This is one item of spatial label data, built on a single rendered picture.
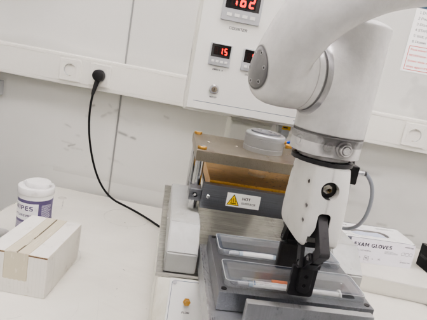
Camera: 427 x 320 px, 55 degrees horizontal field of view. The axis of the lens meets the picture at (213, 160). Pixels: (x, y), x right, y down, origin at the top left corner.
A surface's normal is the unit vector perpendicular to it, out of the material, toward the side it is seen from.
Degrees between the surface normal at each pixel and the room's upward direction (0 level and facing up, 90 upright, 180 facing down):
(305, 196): 89
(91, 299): 0
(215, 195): 90
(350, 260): 40
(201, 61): 90
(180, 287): 65
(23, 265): 89
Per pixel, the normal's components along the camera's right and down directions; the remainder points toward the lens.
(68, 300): 0.18, -0.96
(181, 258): 0.08, 0.24
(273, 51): -0.87, 0.04
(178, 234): 0.19, -0.58
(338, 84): 0.29, 0.31
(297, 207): -0.98, -0.11
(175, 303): 0.15, -0.19
